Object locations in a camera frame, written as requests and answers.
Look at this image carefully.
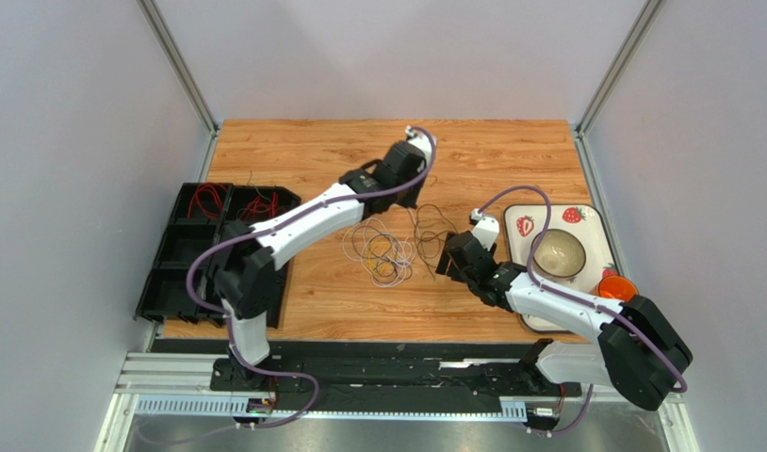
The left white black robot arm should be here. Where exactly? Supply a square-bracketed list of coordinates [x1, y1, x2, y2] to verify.
[210, 134, 436, 374]

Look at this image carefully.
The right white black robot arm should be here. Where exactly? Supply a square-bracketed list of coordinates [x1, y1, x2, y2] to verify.
[438, 232, 694, 411]

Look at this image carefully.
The beige ceramic bowl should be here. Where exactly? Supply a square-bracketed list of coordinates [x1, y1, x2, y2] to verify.
[531, 229, 587, 278]

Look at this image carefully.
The strawberry pattern white tray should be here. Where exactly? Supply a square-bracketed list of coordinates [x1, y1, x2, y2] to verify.
[503, 203, 619, 334]

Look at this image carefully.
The orange plastic cup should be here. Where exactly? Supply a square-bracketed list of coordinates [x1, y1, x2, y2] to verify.
[594, 275, 639, 301]

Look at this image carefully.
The black compartment organizer tray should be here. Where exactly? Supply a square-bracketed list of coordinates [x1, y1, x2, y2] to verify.
[134, 183, 302, 327]

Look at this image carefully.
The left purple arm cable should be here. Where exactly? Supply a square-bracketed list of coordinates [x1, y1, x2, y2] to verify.
[185, 125, 439, 430]

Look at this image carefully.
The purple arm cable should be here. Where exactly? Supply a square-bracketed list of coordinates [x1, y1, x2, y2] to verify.
[185, 125, 439, 430]
[477, 185, 688, 438]

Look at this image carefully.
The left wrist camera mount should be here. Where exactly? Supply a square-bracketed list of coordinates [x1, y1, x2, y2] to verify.
[405, 126, 433, 160]

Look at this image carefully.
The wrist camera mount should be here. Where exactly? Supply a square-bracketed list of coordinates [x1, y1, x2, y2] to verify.
[469, 209, 500, 252]
[405, 126, 433, 160]

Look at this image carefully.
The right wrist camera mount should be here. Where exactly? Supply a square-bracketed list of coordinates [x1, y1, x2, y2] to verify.
[469, 209, 500, 252]

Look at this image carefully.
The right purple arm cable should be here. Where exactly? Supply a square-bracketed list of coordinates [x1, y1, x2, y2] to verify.
[477, 185, 688, 438]

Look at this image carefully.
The yellow wire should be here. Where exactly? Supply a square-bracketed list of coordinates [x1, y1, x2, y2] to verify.
[367, 247, 400, 280]

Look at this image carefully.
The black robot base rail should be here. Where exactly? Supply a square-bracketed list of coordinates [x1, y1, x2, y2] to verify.
[151, 338, 582, 415]

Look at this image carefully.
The right aluminium frame post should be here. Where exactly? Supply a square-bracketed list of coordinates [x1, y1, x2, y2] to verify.
[575, 0, 666, 136]

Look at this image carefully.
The aluminium frame post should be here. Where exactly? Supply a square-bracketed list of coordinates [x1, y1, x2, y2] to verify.
[575, 0, 666, 136]
[137, 0, 220, 136]

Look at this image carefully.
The left aluminium frame post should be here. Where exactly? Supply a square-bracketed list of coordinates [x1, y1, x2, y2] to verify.
[137, 0, 220, 136]

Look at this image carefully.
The white slotted cable duct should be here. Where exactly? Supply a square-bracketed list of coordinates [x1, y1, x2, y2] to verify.
[132, 395, 529, 423]

